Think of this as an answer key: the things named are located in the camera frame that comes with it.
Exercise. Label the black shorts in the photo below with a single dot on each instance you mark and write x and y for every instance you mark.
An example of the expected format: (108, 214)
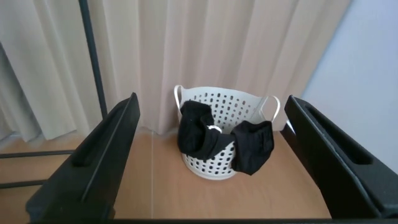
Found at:
(192, 130)

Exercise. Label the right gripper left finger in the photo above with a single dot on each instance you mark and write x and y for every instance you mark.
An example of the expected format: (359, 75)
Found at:
(93, 174)

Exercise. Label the white laundry basket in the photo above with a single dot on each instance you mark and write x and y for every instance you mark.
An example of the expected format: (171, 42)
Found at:
(214, 175)

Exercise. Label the black clothes rack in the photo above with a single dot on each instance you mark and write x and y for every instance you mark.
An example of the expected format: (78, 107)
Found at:
(94, 62)

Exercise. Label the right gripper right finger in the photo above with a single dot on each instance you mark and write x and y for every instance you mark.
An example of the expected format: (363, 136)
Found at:
(342, 186)

